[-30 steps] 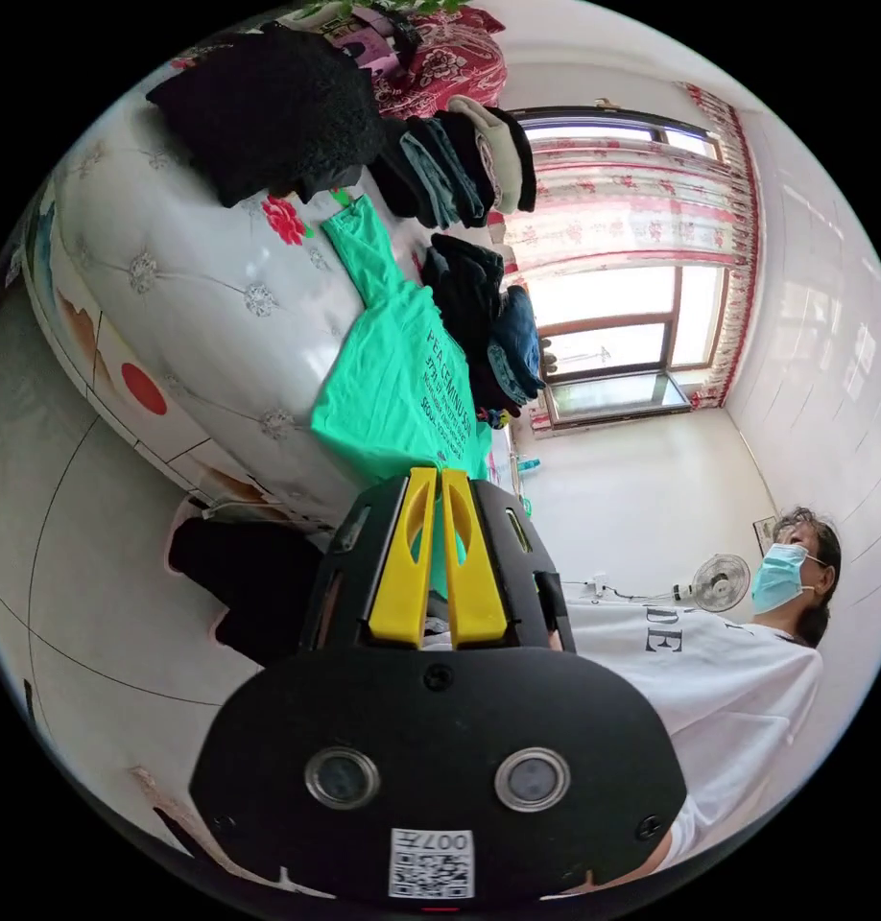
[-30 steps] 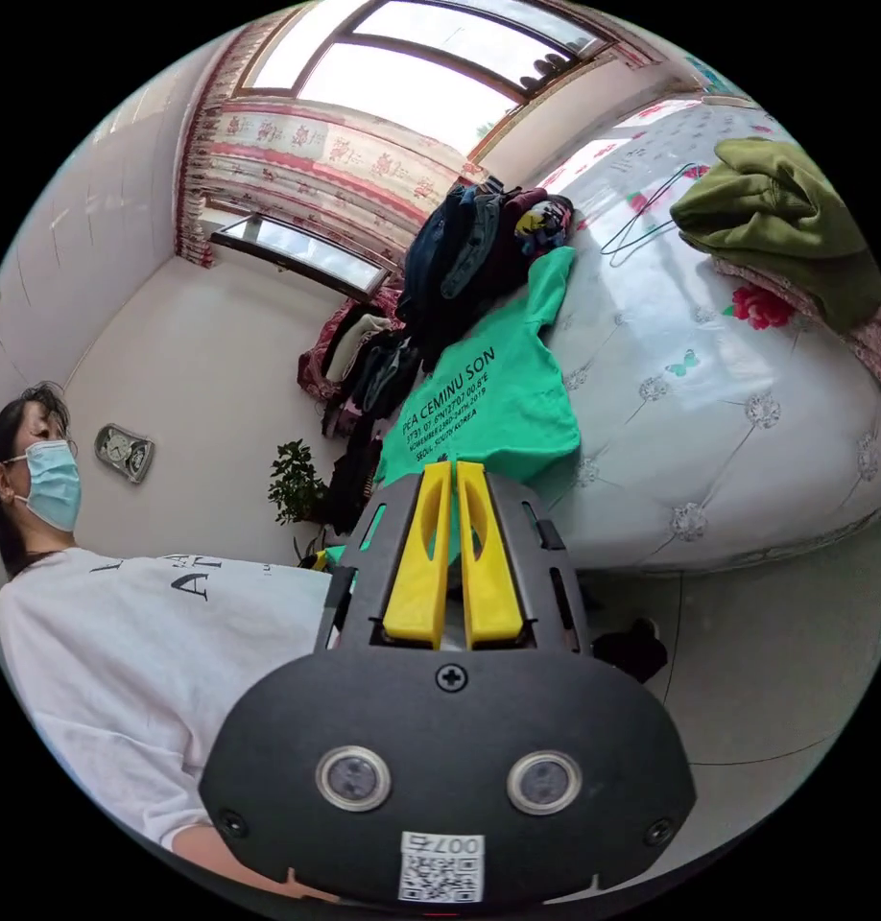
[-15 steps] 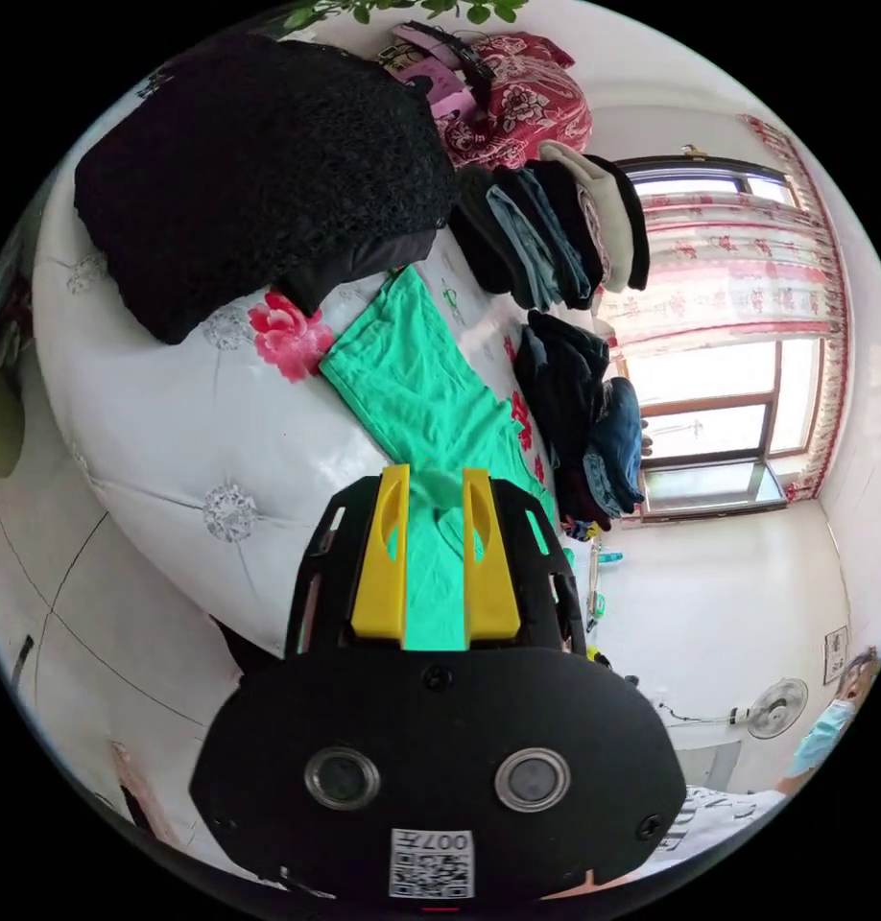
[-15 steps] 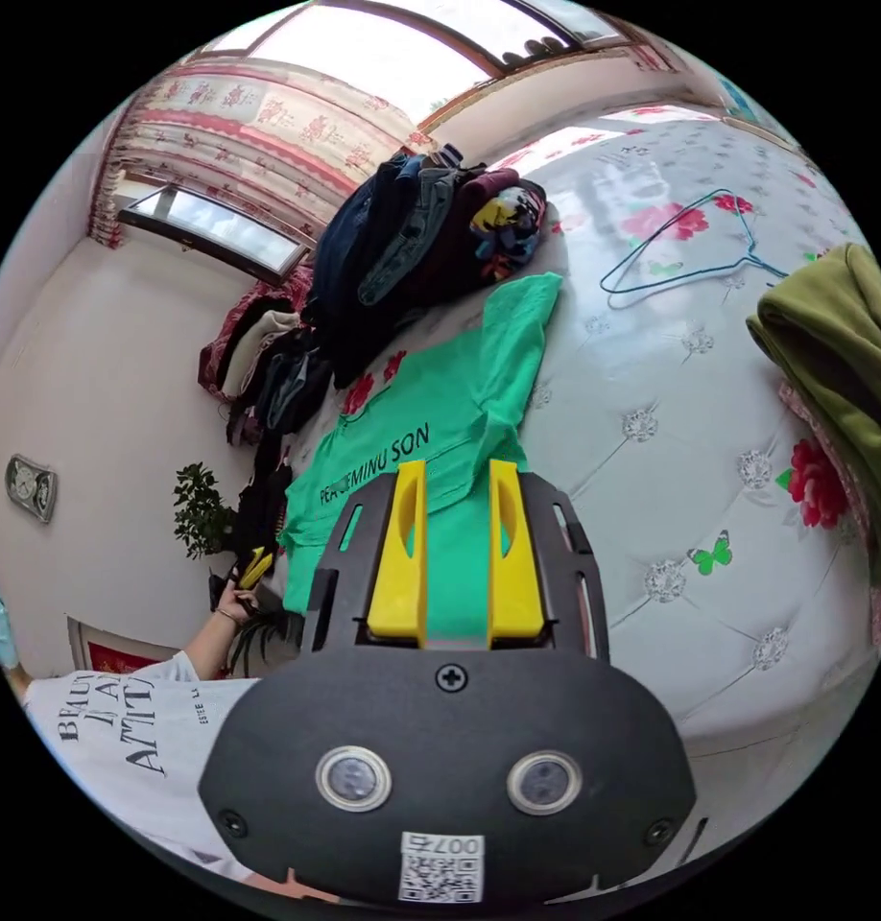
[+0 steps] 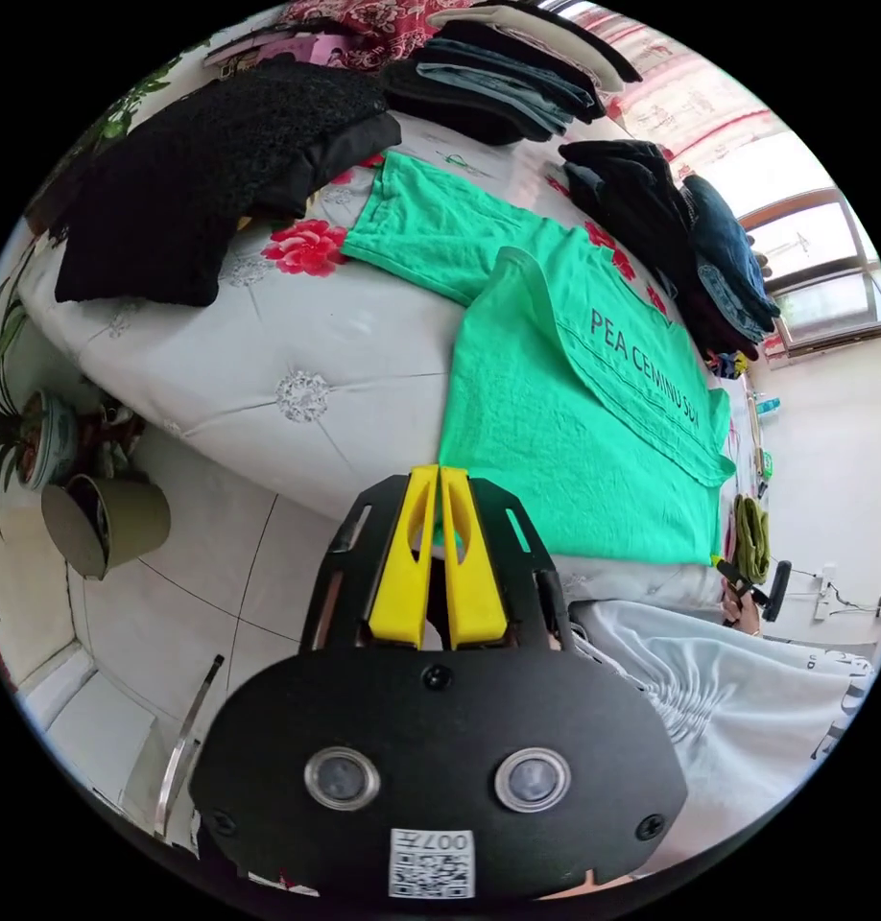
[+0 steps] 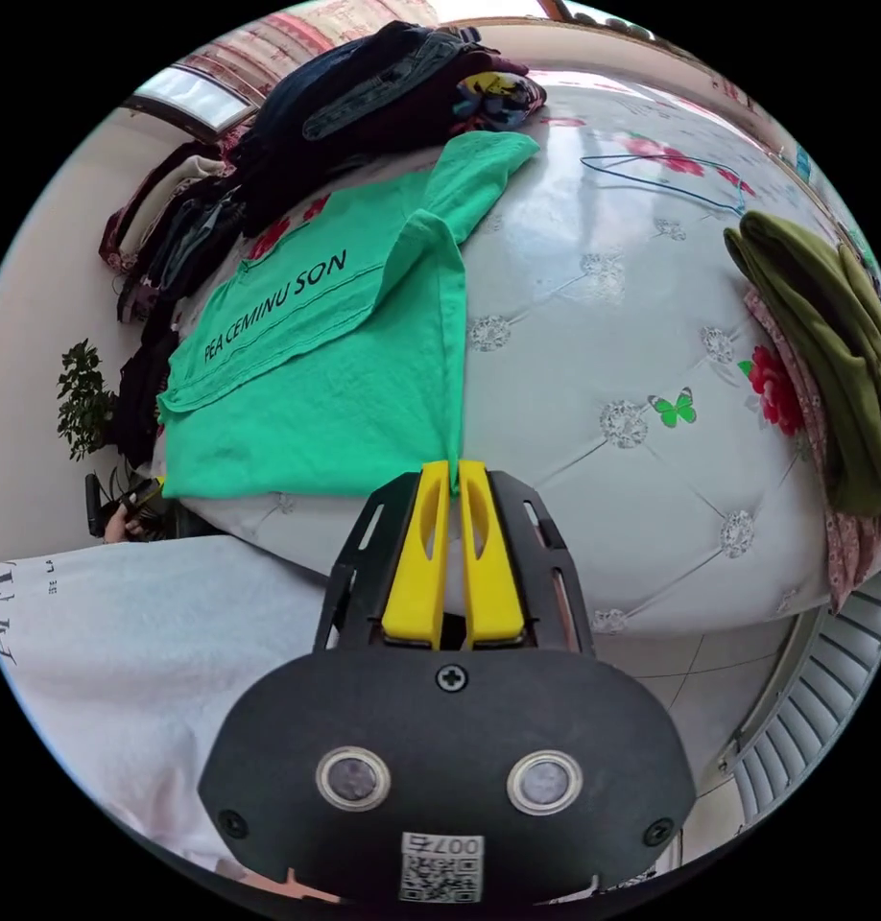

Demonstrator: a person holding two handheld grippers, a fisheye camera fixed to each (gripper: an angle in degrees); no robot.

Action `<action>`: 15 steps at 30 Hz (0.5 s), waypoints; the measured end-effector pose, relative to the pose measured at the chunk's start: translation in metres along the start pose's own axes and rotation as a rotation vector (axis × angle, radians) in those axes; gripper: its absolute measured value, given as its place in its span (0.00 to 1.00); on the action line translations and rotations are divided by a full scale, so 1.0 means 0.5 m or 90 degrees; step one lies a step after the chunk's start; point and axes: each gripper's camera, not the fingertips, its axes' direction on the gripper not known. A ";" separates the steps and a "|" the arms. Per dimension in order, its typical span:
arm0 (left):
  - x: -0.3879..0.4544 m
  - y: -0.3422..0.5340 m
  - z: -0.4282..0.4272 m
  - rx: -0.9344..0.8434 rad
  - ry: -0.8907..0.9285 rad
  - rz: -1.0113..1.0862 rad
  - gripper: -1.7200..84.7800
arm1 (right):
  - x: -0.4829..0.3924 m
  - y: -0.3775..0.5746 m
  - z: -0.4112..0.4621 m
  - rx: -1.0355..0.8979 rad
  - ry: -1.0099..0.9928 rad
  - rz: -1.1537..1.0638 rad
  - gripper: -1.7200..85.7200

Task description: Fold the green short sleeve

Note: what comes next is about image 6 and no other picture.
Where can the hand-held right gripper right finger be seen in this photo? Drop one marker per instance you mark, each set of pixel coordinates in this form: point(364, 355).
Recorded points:
point(489, 568)

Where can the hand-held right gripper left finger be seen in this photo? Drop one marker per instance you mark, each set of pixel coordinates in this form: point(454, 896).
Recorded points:
point(417, 561)

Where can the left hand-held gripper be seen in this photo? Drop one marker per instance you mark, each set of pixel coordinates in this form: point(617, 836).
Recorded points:
point(137, 504)

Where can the green short sleeve shirt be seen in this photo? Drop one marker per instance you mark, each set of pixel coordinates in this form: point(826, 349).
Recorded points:
point(325, 403)

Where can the person's left hand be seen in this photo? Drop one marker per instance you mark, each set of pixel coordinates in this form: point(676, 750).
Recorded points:
point(116, 527)

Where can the green potted plant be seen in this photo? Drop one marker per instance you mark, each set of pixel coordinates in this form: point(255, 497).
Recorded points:
point(86, 403)

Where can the person's body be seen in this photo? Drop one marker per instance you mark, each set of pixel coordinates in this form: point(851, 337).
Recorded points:
point(124, 669)

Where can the bed with floral white quilt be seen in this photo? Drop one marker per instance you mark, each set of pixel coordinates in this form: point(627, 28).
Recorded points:
point(592, 374)

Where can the rack of dark clothes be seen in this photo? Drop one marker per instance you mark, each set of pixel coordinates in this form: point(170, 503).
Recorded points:
point(174, 245)

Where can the white slatted panel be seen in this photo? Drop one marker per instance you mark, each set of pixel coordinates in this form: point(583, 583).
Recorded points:
point(822, 705)

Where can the window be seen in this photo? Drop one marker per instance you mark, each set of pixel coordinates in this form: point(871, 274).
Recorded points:
point(192, 97)

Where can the pile of olive and pink clothes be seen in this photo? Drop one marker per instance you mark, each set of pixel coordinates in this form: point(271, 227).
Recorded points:
point(836, 360)

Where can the pile of dark clothes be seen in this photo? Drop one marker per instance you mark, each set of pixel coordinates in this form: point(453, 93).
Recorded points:
point(368, 93)

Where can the pink patterned curtain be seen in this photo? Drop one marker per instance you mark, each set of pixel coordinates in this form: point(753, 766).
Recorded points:
point(318, 39)

